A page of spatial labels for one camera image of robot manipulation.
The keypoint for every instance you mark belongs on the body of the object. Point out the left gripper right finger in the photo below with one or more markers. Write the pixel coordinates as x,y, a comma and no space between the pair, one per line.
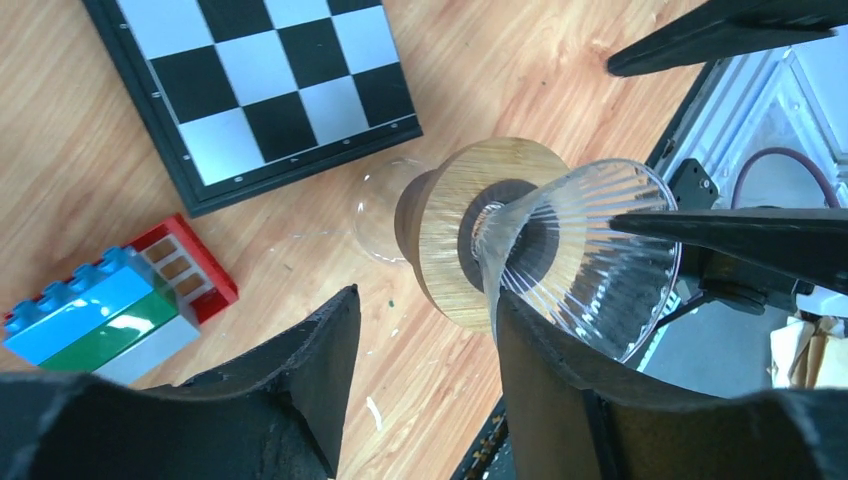
574,413

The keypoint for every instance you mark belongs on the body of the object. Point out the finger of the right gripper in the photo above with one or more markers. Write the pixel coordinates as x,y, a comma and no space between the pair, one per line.
807,244
722,29

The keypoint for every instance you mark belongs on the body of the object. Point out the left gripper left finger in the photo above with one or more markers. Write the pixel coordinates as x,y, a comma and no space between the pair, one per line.
276,411

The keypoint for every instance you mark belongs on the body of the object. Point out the small clear glass cup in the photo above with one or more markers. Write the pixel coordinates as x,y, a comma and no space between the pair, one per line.
555,248

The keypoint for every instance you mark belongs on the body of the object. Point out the red toy brick stack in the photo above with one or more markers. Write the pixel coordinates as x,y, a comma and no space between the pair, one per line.
126,313

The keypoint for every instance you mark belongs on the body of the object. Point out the clear glass beaker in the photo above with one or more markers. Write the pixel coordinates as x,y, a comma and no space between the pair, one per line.
375,204

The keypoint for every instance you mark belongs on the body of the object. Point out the black white chessboard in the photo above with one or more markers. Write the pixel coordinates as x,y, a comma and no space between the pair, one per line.
243,97

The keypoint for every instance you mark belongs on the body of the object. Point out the aluminium frame rail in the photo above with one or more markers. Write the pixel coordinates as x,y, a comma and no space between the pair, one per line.
766,129

